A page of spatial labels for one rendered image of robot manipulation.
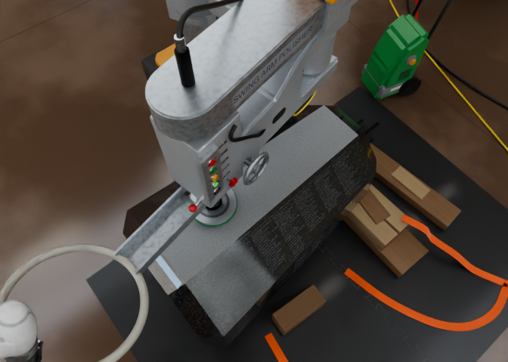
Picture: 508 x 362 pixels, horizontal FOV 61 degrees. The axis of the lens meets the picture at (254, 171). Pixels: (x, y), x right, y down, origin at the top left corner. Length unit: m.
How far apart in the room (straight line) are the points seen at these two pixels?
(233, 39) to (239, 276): 1.08
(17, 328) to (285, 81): 1.12
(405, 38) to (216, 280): 2.07
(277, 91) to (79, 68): 2.48
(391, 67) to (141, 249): 2.21
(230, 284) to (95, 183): 1.50
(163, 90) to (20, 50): 3.00
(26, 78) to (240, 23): 2.74
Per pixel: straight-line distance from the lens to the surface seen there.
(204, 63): 1.32
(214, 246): 1.94
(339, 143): 2.21
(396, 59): 3.23
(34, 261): 1.74
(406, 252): 2.85
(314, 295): 2.61
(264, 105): 1.59
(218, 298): 2.00
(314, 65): 1.84
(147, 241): 1.74
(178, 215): 1.76
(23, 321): 1.26
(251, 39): 1.38
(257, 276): 2.06
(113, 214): 3.04
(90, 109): 3.55
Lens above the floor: 2.66
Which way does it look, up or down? 61 degrees down
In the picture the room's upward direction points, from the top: straight up
